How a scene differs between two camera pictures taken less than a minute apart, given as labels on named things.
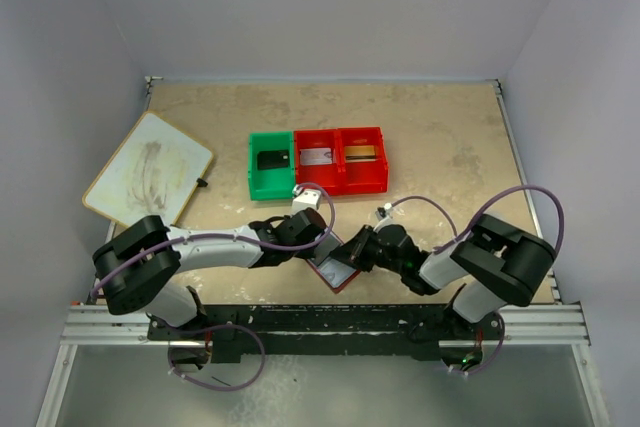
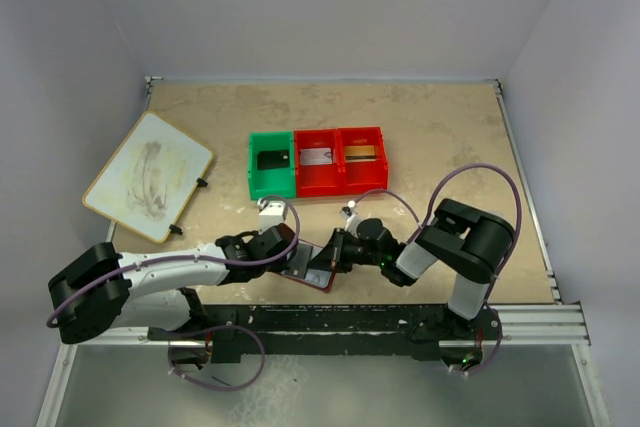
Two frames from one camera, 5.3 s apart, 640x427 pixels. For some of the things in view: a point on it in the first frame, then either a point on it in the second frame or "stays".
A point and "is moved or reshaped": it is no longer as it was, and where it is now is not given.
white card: (313, 156) stays
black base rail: (254, 334) stays
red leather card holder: (334, 271) is moved or reshaped
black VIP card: (324, 245) is moved or reshaped
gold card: (359, 153) stays
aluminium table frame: (322, 253) stays
